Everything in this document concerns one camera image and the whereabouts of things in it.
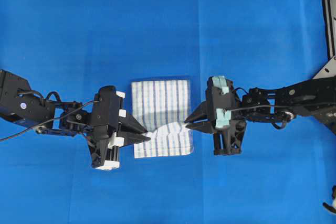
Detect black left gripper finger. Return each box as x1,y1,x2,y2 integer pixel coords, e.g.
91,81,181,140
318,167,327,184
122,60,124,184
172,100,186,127
115,132,151,147
119,111,147,134

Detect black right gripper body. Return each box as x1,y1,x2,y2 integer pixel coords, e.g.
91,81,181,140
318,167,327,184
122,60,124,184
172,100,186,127
206,76,247,155

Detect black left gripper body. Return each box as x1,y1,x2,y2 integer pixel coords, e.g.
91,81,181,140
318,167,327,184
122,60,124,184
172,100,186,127
89,86,124,170

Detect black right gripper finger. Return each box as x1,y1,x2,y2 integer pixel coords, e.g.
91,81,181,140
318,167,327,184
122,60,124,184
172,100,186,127
186,121,217,134
185,101,207,123

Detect blue striped white towel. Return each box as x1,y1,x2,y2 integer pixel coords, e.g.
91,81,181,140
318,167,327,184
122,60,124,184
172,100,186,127
131,80,194,158

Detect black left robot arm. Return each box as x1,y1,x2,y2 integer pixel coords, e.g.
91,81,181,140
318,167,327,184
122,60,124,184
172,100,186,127
1,70,150,170

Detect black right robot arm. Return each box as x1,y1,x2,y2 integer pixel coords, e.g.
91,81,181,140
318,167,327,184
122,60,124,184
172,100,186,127
185,76,335,155

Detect blue table cover cloth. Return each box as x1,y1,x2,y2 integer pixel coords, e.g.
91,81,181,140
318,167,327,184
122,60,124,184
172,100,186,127
1,0,335,223

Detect black white clip object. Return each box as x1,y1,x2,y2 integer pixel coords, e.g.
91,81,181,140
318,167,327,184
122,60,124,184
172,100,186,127
322,185,336,215

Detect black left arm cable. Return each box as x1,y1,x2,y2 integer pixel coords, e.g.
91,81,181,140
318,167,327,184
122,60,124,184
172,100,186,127
0,90,102,142

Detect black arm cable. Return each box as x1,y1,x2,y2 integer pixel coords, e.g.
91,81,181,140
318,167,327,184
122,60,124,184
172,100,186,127
223,87,295,130
0,90,102,142

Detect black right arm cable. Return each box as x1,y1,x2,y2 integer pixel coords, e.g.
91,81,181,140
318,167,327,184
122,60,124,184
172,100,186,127
223,87,295,130

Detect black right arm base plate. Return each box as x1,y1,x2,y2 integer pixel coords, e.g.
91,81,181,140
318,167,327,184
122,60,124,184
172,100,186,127
313,56,336,79

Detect black aluminium frame rail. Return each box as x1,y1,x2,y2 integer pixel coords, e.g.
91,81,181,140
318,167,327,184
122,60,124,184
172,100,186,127
322,0,335,60

